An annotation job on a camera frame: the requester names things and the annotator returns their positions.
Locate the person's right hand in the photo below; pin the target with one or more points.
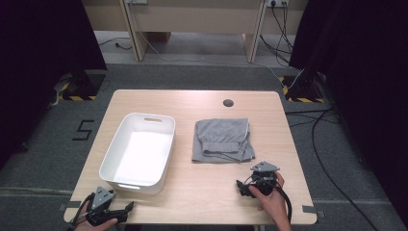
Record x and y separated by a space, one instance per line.
274 203

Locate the dark curtain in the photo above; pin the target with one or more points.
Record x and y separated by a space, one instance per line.
362 80
41 64

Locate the grey tape strip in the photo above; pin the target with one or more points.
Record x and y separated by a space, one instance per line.
312 210
72 205

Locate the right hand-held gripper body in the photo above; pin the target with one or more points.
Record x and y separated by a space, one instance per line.
264 181

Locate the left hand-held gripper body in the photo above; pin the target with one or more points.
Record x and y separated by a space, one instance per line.
101 199

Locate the stand base with striped tape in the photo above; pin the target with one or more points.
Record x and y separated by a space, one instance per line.
303 89
81 85

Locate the beige wooden desk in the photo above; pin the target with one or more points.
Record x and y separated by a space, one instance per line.
195 17

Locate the white wall power outlet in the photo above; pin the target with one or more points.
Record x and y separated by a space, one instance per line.
277 3

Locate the white plastic storage bin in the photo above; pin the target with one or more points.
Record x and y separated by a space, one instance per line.
141 154

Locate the grey pants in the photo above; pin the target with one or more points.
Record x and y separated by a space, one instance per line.
221 134

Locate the person's left hand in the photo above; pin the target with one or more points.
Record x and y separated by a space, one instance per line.
93 227

